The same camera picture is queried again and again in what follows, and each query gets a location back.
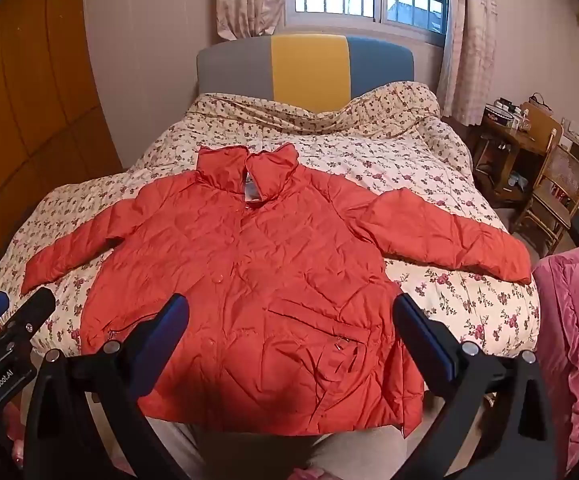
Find grey yellow blue headboard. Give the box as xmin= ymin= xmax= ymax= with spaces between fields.
xmin=196 ymin=32 xmax=415 ymax=111

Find pink slipper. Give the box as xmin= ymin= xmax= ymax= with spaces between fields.
xmin=3 ymin=407 xmax=29 ymax=467
xmin=289 ymin=467 xmax=333 ymax=480

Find person's light trousers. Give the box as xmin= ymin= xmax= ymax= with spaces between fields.
xmin=144 ymin=400 xmax=435 ymax=480

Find long patterned curtain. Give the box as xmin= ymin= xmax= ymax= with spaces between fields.
xmin=437 ymin=0 xmax=495 ymax=123

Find wooden caned chair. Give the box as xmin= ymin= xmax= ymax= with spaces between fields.
xmin=512 ymin=129 xmax=579 ymax=256

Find wooden desk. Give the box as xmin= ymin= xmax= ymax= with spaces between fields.
xmin=472 ymin=105 xmax=555 ymax=201

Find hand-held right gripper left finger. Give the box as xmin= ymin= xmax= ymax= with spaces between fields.
xmin=22 ymin=292 xmax=191 ymax=480

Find orange quilted jacket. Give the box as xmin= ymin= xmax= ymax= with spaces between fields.
xmin=20 ymin=144 xmax=533 ymax=437

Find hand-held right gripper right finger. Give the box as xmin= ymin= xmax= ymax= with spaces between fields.
xmin=393 ymin=292 xmax=557 ymax=480

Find wooden wardrobe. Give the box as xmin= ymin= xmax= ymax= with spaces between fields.
xmin=0 ymin=0 xmax=122 ymax=321

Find floral quilt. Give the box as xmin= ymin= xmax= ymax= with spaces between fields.
xmin=0 ymin=80 xmax=540 ymax=356

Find round decorated tin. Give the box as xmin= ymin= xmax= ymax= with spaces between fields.
xmin=484 ymin=102 xmax=516 ymax=128

